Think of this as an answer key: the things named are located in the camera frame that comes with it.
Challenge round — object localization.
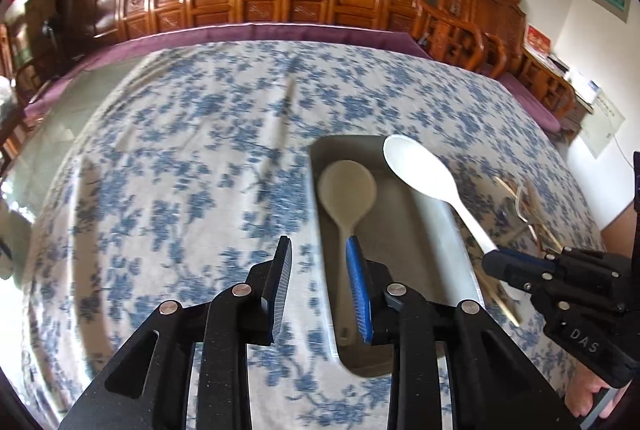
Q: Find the blue floral tablecloth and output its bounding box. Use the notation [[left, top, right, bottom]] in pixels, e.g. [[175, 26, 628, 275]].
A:
[[22, 38, 608, 430]]

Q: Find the dark cabinet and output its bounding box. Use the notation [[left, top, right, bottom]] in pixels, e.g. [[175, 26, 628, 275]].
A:
[[22, 0, 68, 56]]

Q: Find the person's right hand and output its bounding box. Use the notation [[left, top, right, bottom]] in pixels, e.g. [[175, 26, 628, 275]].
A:
[[565, 361, 610, 420]]

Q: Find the beige plastic spoon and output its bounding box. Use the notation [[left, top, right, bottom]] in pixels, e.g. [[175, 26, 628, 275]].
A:
[[319, 160, 378, 337]]

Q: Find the metal fork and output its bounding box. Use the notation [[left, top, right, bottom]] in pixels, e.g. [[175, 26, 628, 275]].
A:
[[500, 185, 548, 241]]

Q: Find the red box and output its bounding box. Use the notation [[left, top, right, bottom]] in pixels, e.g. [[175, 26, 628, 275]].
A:
[[525, 24, 552, 54]]

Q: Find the white wall poster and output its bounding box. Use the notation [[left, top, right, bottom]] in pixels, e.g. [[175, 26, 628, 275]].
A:
[[580, 90, 627, 159]]

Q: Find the grey rectangular tray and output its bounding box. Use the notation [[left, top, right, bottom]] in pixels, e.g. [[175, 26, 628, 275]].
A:
[[307, 135, 483, 378]]

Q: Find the purple tablecloth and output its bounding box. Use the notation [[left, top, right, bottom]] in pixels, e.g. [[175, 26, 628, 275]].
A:
[[22, 22, 563, 133]]

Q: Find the white plastic spoon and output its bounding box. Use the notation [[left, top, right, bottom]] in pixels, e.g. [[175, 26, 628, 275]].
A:
[[383, 135, 499, 257]]

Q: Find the dark wooden side chair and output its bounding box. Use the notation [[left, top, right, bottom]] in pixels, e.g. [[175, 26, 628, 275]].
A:
[[0, 110, 32, 171], [15, 57, 56, 106]]

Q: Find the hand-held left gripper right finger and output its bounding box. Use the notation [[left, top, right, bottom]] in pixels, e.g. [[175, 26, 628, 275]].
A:
[[346, 236, 576, 430]]

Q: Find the stack of papers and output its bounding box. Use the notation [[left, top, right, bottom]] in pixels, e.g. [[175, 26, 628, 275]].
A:
[[547, 54, 601, 111]]

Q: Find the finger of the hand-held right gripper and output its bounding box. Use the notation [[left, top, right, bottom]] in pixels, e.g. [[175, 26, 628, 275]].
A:
[[481, 251, 577, 327], [499, 246, 627, 307]]

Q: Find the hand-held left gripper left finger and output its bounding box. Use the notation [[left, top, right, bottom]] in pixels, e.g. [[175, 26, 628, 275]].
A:
[[60, 236, 292, 430]]

